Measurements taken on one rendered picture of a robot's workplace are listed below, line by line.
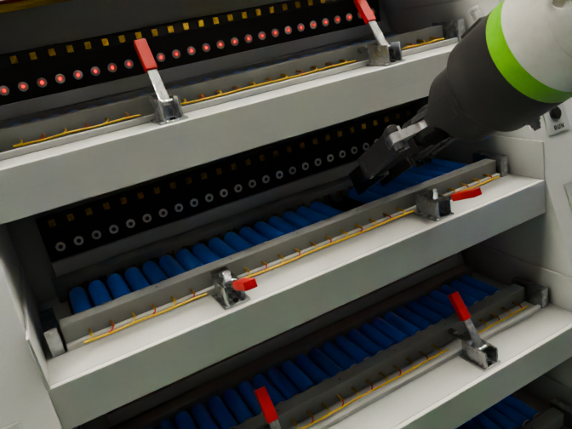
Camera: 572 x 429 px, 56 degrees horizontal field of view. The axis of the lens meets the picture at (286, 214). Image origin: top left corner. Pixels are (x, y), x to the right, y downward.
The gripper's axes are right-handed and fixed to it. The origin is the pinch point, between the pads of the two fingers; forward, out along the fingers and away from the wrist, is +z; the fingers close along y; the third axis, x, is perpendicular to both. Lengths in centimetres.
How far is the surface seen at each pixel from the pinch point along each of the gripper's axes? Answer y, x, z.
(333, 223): 9.1, 4.0, -0.4
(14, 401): 44.2, 8.4, -3.6
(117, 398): 36.9, 11.7, -1.8
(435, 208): -1.9, 7.1, -3.9
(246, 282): 24.1, 7.0, -9.9
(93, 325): 36.6, 4.6, 0.4
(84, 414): 39.8, 11.7, -1.8
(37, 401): 42.7, 9.1, -3.5
